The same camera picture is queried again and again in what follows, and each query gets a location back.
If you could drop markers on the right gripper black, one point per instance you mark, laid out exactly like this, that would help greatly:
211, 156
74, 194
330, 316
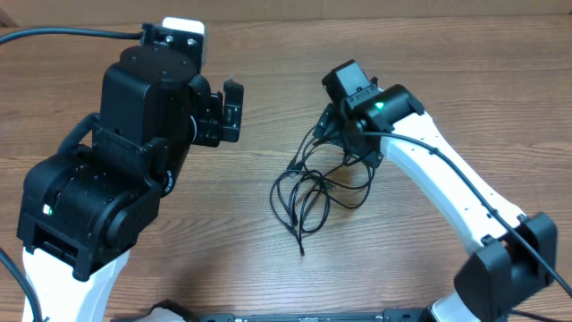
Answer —
332, 131

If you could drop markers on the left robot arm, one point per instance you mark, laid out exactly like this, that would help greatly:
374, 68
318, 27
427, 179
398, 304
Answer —
83, 208

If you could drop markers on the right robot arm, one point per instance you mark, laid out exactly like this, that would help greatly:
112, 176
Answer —
511, 256

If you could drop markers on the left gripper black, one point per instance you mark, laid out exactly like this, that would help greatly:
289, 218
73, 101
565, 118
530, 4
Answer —
208, 106

